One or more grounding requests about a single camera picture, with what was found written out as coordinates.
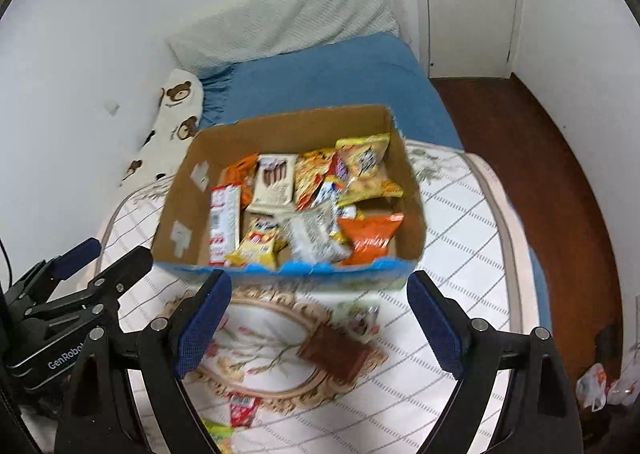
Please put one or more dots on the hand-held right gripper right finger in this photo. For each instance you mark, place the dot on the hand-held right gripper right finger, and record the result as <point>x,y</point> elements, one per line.
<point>437,324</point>

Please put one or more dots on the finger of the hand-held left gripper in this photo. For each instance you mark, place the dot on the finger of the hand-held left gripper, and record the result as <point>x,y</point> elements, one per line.
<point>125,269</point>
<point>75,256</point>

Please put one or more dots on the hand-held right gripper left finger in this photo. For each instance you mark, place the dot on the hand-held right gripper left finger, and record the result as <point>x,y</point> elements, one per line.
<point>202,329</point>

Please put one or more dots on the small white snack packet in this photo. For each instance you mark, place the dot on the small white snack packet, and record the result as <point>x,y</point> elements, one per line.
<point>362,321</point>

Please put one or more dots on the printed cardboard box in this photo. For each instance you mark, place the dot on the printed cardboard box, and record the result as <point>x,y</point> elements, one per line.
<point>175,204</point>

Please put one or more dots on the small red snack packet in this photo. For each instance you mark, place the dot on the small red snack packet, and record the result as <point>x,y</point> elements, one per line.
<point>242,409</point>

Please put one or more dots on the yellow panda snack packet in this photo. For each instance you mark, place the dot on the yellow panda snack packet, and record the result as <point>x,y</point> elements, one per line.
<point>255,241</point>

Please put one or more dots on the brown snack packet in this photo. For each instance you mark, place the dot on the brown snack packet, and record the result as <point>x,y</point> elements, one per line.
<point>335,351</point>

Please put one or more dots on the red white snack packet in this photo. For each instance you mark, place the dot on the red white snack packet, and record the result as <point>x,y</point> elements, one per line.
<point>224,224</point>

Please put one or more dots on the green snack packet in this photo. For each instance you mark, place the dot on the green snack packet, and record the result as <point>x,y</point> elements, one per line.
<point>220,436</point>

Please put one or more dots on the white grey snack packet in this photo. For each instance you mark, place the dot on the white grey snack packet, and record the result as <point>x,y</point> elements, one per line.
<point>310,234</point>

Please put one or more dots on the orange sausage packet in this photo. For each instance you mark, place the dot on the orange sausage packet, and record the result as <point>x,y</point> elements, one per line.
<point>237,171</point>

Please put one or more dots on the white chocolate stick packet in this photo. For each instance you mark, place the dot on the white chocolate stick packet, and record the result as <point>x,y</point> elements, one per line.
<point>270,184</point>

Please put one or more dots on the pale yellow snack packet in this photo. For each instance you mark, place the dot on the pale yellow snack packet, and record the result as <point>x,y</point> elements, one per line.
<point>370,168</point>

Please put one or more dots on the orange noodle snack packet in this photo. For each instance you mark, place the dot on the orange noodle snack packet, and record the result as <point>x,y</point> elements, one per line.
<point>310,176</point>

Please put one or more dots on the white orange plastic bag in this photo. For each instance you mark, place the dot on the white orange plastic bag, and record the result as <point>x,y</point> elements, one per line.
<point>592,386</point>

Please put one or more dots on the bear print bolster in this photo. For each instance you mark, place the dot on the bear print bolster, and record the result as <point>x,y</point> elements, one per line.
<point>175,108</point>

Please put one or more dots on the dark floor object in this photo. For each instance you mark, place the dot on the dark floor object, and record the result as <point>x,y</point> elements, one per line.
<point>607,340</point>

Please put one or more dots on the blue bed sheet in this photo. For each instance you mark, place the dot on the blue bed sheet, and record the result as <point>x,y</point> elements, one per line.
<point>340,78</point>

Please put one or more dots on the grey white pillow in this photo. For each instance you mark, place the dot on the grey white pillow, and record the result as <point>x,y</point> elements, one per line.
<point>300,16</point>

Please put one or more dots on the white door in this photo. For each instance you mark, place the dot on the white door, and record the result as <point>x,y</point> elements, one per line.
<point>470,3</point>

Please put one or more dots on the white wall socket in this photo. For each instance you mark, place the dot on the white wall socket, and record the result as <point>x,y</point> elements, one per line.
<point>111,108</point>

